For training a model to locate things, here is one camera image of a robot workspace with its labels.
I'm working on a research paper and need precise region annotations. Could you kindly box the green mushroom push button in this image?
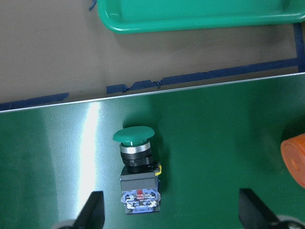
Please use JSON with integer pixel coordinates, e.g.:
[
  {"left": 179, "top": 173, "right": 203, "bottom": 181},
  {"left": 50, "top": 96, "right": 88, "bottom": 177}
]
[{"left": 113, "top": 126, "right": 162, "bottom": 215}]

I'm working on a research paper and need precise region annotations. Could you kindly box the plain orange cylinder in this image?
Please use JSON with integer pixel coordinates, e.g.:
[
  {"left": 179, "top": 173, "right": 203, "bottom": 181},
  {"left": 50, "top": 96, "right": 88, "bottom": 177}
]
[{"left": 280, "top": 134, "right": 305, "bottom": 188}]

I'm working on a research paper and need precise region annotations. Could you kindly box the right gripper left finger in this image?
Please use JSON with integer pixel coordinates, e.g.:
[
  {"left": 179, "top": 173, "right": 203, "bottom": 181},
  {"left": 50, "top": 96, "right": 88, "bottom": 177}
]
[{"left": 75, "top": 191, "right": 105, "bottom": 229}]

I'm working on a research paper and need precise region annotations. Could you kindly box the green conveyor belt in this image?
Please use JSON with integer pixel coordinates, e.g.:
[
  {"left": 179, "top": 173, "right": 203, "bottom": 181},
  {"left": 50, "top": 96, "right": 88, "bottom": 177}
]
[{"left": 0, "top": 74, "right": 305, "bottom": 229}]

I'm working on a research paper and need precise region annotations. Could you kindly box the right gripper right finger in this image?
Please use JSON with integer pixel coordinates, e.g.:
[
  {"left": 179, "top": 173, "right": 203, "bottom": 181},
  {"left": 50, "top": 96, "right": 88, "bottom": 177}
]
[{"left": 239, "top": 188, "right": 280, "bottom": 229}]

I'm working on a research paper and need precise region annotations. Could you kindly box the green plastic tray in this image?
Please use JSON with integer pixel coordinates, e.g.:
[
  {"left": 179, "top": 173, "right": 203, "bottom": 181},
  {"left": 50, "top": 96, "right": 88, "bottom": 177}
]
[{"left": 97, "top": 0, "right": 305, "bottom": 34}]

